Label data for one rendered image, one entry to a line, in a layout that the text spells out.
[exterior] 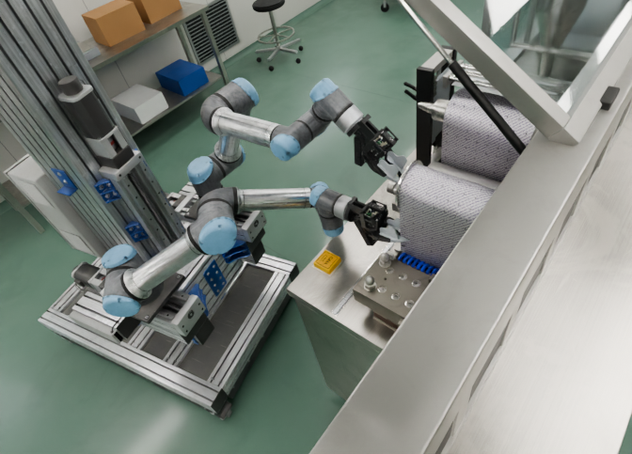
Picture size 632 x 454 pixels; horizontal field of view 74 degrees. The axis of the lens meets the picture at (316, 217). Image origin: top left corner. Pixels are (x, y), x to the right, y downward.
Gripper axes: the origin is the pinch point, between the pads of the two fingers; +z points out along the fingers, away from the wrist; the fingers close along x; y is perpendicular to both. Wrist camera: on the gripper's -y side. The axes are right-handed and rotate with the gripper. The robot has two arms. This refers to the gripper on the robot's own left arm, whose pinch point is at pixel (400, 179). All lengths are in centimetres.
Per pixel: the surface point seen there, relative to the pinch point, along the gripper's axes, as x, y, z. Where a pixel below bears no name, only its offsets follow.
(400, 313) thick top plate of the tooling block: -27.3, -6.2, 25.9
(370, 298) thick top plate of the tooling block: -27.7, -12.3, 18.5
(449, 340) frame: -58, 59, 6
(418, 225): -8.1, 1.8, 12.2
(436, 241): -8.1, 2.9, 18.8
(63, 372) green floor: -113, -194, -41
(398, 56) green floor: 277, -206, -56
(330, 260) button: -17.4, -35.9, 6.4
